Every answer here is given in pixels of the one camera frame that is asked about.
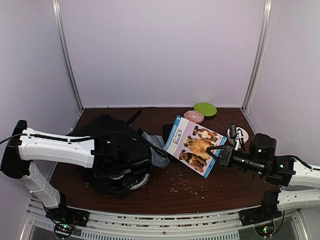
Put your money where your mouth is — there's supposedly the purple dog reader book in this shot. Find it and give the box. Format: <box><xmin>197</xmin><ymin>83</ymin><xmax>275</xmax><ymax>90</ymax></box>
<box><xmin>163</xmin><ymin>115</ymin><xmax>227</xmax><ymax>178</ymax></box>

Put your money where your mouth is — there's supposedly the grey plastic bag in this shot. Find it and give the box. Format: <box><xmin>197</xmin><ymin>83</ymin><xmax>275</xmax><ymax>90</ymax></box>
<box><xmin>142</xmin><ymin>131</ymin><xmax>170</xmax><ymax>169</ymax></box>

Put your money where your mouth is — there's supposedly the black student backpack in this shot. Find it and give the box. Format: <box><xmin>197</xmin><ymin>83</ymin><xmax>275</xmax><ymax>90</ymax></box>
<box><xmin>70</xmin><ymin>110</ymin><xmax>155</xmax><ymax>199</ymax></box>

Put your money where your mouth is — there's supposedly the black leather pouch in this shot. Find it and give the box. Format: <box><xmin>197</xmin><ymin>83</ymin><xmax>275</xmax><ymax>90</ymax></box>
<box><xmin>162</xmin><ymin>123</ymin><xmax>174</xmax><ymax>144</ymax></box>

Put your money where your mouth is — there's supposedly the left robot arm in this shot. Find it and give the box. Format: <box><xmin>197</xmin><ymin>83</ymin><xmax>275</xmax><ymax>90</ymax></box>
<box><xmin>0</xmin><ymin>120</ymin><xmax>152</xmax><ymax>222</ymax></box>

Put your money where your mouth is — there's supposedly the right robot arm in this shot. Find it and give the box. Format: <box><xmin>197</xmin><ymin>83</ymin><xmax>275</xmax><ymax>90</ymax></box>
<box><xmin>206</xmin><ymin>133</ymin><xmax>320</xmax><ymax>221</ymax></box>

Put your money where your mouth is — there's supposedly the white bowl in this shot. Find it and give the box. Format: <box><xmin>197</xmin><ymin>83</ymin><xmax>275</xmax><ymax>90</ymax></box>
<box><xmin>227</xmin><ymin>126</ymin><xmax>249</xmax><ymax>148</ymax></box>

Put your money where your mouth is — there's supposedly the red patterned bowl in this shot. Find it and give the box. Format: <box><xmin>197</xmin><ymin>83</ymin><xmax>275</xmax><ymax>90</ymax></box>
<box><xmin>183</xmin><ymin>110</ymin><xmax>205</xmax><ymax>124</ymax></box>

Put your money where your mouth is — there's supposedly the green plate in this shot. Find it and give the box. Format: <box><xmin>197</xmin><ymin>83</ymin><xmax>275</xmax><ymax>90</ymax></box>
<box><xmin>194</xmin><ymin>102</ymin><xmax>218</xmax><ymax>117</ymax></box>

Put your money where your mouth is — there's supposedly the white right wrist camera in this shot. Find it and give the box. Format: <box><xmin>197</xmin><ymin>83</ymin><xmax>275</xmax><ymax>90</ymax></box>
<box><xmin>229</xmin><ymin>122</ymin><xmax>245</xmax><ymax>151</ymax></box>

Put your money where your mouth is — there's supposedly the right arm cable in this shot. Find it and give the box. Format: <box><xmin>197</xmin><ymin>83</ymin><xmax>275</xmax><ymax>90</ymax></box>
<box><xmin>289</xmin><ymin>155</ymin><xmax>320</xmax><ymax>172</ymax></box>

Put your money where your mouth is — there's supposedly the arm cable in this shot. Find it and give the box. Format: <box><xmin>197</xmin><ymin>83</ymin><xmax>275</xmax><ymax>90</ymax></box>
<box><xmin>0</xmin><ymin>133</ymin><xmax>93</xmax><ymax>146</ymax></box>
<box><xmin>289</xmin><ymin>155</ymin><xmax>320</xmax><ymax>172</ymax></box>

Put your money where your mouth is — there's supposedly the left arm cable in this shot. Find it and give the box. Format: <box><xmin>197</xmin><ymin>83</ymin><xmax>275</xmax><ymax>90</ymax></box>
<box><xmin>0</xmin><ymin>133</ymin><xmax>93</xmax><ymax>146</ymax></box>

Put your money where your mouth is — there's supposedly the right aluminium frame post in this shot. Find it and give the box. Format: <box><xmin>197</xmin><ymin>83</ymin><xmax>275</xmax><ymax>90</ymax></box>
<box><xmin>241</xmin><ymin>0</ymin><xmax>274</xmax><ymax>114</ymax></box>

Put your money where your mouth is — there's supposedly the aluminium frame post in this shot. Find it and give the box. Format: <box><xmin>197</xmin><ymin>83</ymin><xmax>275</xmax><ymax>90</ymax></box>
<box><xmin>52</xmin><ymin>0</ymin><xmax>84</xmax><ymax>112</ymax></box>
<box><xmin>241</xmin><ymin>0</ymin><xmax>274</xmax><ymax>114</ymax></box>

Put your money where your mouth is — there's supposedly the left aluminium frame post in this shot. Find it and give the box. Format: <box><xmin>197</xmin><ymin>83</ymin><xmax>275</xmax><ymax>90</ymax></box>
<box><xmin>52</xmin><ymin>0</ymin><xmax>84</xmax><ymax>112</ymax></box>

